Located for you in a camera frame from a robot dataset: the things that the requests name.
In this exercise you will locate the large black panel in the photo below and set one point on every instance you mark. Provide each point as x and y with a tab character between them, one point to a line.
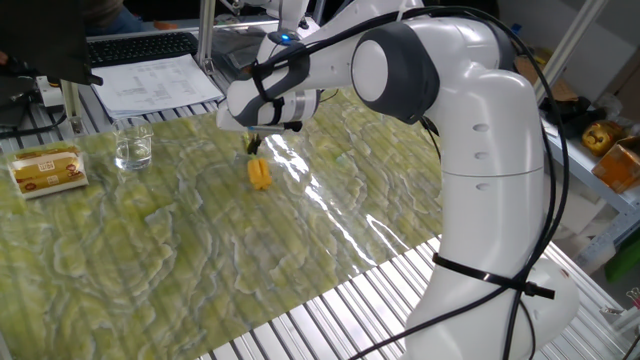
40	35

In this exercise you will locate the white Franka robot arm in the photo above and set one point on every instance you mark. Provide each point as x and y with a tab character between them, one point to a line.
490	175

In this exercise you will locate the seated person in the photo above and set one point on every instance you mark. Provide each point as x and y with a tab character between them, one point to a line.
107	17

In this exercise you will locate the green marble pattern mat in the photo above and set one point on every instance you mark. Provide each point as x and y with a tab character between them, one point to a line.
175	240

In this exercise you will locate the black keyboard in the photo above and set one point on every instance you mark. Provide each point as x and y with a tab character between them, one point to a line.
142	48

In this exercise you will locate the orange box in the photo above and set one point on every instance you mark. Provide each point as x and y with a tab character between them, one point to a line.
620	167

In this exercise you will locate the white paper stack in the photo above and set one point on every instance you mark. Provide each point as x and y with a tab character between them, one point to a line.
155	85

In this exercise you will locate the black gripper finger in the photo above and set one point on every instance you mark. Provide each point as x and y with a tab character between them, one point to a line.
249	144
257	142

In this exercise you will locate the gold figurine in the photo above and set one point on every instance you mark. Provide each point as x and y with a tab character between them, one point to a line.
602	137

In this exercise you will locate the yellow snack package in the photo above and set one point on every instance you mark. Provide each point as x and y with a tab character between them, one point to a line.
47	172

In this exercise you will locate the small white device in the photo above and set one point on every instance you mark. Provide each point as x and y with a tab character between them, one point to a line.
49	91

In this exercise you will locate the black bag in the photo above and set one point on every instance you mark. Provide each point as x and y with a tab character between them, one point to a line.
570	115

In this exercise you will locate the clear glass beaker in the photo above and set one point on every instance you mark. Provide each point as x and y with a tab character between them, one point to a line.
132	147

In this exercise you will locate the aluminium frame post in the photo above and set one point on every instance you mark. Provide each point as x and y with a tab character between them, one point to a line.
570	50
71	105
206	35

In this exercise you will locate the binder clip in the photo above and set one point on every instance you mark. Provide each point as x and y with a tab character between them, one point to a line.
634	296

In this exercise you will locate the grey metal shelf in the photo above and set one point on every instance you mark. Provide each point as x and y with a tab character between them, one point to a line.
595	200

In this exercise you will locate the flat orange object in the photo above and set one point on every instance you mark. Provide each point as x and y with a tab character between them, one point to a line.
166	25

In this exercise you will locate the green plastic object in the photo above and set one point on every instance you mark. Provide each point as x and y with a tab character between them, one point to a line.
625	262

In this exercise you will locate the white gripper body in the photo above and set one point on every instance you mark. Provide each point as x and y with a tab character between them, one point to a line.
225	122

